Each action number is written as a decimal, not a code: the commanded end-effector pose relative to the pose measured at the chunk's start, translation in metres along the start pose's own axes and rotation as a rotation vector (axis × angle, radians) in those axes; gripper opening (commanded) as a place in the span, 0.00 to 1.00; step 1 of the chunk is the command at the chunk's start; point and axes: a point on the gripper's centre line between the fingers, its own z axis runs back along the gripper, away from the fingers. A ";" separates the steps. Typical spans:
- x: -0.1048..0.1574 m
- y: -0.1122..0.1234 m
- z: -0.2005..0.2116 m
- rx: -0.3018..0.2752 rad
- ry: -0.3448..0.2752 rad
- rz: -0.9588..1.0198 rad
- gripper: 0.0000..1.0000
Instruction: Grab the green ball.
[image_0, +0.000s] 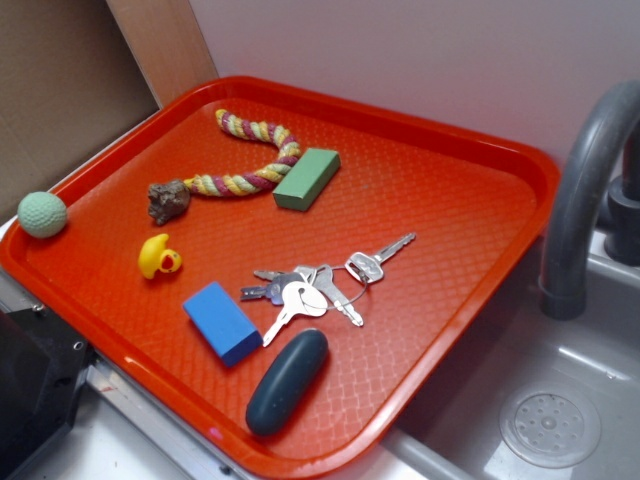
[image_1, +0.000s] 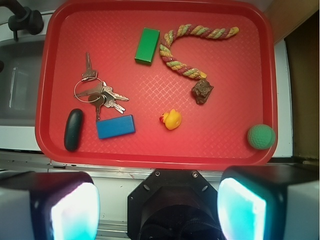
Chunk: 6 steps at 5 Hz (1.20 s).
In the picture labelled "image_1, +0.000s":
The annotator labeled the multicoloured twisted rope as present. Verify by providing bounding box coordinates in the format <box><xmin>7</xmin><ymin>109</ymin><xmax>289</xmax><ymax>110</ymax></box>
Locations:
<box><xmin>158</xmin><ymin>23</ymin><xmax>240</xmax><ymax>81</ymax></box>

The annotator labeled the bunch of silver keys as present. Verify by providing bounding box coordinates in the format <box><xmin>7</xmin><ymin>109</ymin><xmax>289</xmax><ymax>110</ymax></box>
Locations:
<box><xmin>73</xmin><ymin>52</ymin><xmax>129</xmax><ymax>122</ymax></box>

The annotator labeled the green foam ball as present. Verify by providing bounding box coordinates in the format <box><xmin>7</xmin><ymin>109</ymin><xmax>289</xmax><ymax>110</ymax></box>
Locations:
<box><xmin>247</xmin><ymin>124</ymin><xmax>276</xmax><ymax>150</ymax></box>

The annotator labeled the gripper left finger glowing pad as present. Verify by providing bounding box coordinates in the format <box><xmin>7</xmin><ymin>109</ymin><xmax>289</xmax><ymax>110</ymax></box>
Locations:
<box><xmin>0</xmin><ymin>171</ymin><xmax>100</xmax><ymax>240</ymax></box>

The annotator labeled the dark brown rock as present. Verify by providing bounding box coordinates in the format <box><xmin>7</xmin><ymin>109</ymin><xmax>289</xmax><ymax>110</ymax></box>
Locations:
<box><xmin>191</xmin><ymin>79</ymin><xmax>214</xmax><ymax>105</ymax></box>

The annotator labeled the yellow rubber duck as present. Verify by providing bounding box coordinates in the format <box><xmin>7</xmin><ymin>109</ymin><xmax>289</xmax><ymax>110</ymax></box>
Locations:
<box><xmin>159</xmin><ymin>109</ymin><xmax>182</xmax><ymax>130</ymax></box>

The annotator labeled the red plastic tray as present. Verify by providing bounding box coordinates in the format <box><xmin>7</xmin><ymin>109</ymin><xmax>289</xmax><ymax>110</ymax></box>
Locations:
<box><xmin>35</xmin><ymin>0</ymin><xmax>278</xmax><ymax>170</ymax></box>

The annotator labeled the blue wooden block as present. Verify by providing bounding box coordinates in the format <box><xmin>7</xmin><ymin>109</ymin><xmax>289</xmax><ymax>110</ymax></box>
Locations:
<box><xmin>96</xmin><ymin>115</ymin><xmax>136</xmax><ymax>139</ymax></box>

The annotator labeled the black faucet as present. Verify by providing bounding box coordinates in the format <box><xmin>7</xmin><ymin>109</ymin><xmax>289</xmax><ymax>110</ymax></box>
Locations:
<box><xmin>0</xmin><ymin>0</ymin><xmax>44</xmax><ymax>42</ymax></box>

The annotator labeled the green wooden block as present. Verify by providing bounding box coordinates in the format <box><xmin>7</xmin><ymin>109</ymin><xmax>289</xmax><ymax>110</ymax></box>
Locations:
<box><xmin>134</xmin><ymin>27</ymin><xmax>160</xmax><ymax>66</ymax></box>

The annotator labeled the grey sink basin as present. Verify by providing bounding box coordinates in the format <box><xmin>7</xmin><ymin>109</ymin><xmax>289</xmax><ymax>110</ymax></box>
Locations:
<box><xmin>0</xmin><ymin>39</ymin><xmax>44</xmax><ymax>127</ymax></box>

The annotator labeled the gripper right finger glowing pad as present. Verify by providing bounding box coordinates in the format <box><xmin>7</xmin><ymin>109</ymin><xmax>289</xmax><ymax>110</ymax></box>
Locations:
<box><xmin>217</xmin><ymin>165</ymin><xmax>320</xmax><ymax>240</ymax></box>

